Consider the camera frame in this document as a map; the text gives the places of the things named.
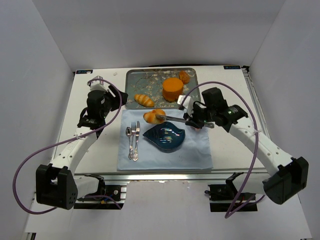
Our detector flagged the striped croissant bread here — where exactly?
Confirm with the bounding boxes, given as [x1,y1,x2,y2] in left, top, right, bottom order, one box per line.
[134,94,155,108]

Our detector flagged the metal tongs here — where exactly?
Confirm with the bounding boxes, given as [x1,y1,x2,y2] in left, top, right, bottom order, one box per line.
[155,114,215,129]

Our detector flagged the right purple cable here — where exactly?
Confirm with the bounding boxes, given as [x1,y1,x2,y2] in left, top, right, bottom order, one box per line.
[179,81,266,220]

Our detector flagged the aluminium frame rail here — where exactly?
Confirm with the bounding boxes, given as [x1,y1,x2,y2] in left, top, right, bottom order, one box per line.
[74,171,286,182]

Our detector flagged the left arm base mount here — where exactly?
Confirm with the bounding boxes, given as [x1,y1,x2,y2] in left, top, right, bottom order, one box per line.
[73,184,127,210]

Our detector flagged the light blue cloth mat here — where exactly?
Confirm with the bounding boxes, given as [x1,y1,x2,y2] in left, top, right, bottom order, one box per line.
[117,109,213,171]

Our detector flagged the silver table knife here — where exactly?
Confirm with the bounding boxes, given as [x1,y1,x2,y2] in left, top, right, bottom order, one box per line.
[133,121,140,162]

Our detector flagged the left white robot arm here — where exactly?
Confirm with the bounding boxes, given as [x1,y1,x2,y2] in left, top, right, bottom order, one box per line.
[35,86,128,210]

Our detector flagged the silver spoon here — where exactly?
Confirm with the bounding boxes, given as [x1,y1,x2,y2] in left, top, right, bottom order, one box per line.
[125,127,133,160]

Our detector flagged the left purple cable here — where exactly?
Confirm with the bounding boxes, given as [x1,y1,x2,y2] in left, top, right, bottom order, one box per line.
[12,78,123,215]

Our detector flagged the orange cylindrical cake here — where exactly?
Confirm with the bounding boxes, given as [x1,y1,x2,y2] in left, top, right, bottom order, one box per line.
[162,77,184,102]

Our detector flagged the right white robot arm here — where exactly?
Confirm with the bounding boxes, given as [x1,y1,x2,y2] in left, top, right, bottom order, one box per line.
[178,87,309,205]

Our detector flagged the dark blue leaf plate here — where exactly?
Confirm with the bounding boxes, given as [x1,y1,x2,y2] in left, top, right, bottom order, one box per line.
[142,121,186,152]

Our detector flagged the round striped bread bun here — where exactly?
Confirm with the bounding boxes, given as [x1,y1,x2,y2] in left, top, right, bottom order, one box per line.
[143,108,166,125]

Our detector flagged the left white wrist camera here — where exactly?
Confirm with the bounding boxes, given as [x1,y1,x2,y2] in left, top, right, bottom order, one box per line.
[87,75,109,92]

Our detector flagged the silver fork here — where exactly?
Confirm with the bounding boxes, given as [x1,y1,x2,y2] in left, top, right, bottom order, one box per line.
[129,122,137,159]

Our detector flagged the small brown pastry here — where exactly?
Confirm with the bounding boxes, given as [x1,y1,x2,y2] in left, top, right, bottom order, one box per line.
[179,70,190,85]

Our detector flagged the purple cable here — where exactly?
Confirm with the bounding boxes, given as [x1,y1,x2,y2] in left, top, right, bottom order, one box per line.
[179,81,266,220]
[12,78,123,215]

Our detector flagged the floral metal tray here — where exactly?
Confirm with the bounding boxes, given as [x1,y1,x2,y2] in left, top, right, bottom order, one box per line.
[125,67,198,109]

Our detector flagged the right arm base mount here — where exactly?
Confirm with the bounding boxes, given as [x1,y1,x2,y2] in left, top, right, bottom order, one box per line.
[204,172,258,213]

